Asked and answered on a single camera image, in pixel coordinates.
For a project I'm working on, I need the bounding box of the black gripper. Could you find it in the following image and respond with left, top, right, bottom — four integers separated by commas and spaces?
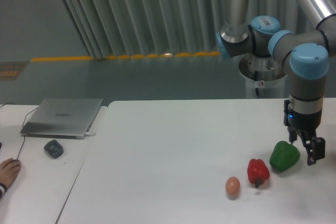
283, 99, 325, 166

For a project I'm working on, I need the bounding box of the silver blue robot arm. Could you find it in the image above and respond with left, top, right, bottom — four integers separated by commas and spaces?
216, 0, 335, 165

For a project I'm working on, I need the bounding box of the person's hand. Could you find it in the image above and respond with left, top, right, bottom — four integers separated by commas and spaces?
1, 158, 22, 189

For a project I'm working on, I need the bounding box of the green bell pepper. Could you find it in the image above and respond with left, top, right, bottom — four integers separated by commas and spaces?
269, 141, 300, 173

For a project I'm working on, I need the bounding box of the red bell pepper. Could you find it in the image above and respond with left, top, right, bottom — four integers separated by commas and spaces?
247, 158, 270, 188

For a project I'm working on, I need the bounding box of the brown egg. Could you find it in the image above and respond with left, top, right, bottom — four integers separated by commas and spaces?
225, 177, 240, 197

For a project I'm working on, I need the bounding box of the white usb dongle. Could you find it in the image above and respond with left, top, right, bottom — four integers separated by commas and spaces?
85, 132, 96, 137

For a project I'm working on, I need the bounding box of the grey pleated curtain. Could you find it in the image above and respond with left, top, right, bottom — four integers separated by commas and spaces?
48, 0, 321, 59

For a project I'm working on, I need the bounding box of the silver closed laptop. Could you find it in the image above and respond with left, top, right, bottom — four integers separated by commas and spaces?
20, 98, 103, 139

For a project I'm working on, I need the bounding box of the small black case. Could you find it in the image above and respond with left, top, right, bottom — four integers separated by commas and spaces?
44, 140, 64, 159

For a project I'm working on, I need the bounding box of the black pedestal cable with tag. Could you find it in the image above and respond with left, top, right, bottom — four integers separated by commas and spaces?
253, 69, 265, 99

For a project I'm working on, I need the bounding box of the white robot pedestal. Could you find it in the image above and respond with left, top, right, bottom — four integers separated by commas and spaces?
238, 53, 286, 99

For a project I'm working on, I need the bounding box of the thin black mouse cable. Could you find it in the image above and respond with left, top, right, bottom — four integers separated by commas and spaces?
0, 102, 39, 161

